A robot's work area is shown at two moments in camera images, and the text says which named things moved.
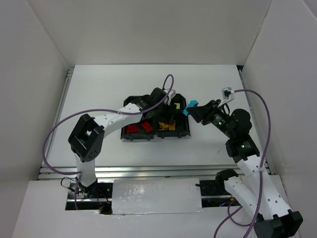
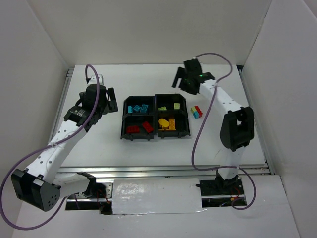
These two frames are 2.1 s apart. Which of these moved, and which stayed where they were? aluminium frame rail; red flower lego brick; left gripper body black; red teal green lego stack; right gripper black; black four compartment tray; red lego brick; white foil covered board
Moved: red teal green lego stack; right gripper black; left gripper body black
Stayed: black four compartment tray; white foil covered board; aluminium frame rail; red lego brick; red flower lego brick
